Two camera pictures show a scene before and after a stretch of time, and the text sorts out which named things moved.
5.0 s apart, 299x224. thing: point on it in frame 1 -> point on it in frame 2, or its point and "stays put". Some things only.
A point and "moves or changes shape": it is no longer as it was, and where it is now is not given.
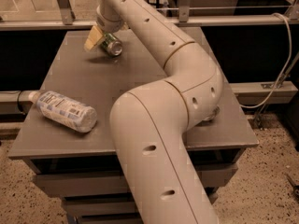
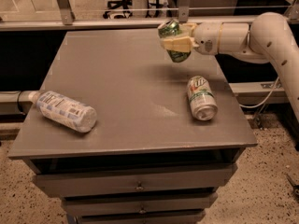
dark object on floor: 294,186 stays put
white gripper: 107,25 -> 206,38
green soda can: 112,45 moves or changes shape
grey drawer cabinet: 86,169 stays put
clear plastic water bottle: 65,110 stays put
